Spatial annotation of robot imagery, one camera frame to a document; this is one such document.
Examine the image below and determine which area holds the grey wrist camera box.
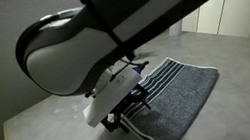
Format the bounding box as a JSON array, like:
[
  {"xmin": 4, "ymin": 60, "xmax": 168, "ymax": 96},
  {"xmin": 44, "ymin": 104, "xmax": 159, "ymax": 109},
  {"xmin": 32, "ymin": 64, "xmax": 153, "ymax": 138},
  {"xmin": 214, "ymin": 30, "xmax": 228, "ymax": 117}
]
[{"xmin": 77, "ymin": 67, "xmax": 150, "ymax": 130}]

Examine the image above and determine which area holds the low white counter cabinet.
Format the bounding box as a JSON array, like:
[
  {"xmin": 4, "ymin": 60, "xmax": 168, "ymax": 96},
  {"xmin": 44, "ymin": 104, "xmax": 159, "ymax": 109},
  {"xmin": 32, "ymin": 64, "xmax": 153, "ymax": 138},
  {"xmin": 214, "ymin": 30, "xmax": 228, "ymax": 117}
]
[{"xmin": 178, "ymin": 7, "xmax": 204, "ymax": 34}]

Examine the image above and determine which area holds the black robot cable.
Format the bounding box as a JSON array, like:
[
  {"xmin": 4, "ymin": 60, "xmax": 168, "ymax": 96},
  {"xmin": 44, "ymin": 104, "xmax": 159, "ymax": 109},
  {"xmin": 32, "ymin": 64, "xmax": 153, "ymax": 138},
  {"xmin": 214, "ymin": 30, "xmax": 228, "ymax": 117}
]
[{"xmin": 69, "ymin": 0, "xmax": 154, "ymax": 99}]

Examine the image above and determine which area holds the dark blue striped towel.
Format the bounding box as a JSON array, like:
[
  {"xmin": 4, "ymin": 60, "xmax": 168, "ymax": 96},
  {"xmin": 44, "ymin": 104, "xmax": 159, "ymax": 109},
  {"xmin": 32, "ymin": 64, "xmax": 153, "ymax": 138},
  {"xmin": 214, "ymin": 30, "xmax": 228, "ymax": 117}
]
[{"xmin": 110, "ymin": 50, "xmax": 230, "ymax": 140}]

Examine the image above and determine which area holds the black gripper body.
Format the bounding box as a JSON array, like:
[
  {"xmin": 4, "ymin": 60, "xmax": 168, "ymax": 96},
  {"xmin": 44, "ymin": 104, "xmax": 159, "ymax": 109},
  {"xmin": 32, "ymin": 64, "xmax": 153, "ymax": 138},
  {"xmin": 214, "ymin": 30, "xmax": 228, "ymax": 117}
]
[{"xmin": 96, "ymin": 87, "xmax": 149, "ymax": 134}]

